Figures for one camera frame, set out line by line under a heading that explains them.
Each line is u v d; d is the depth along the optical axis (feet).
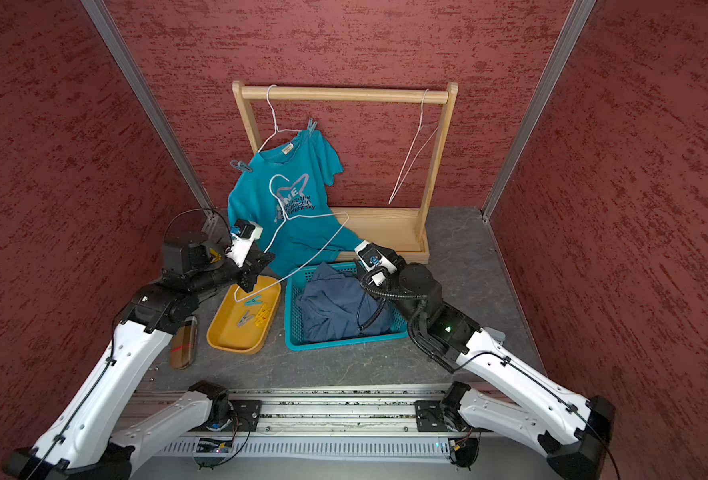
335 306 2.56
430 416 2.43
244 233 1.83
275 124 2.44
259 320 2.94
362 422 2.43
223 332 2.87
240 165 2.28
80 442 1.21
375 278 1.89
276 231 2.15
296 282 3.00
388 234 3.73
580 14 2.34
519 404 1.46
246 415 2.39
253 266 1.90
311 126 2.86
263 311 3.01
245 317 2.96
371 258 1.70
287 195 3.12
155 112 2.94
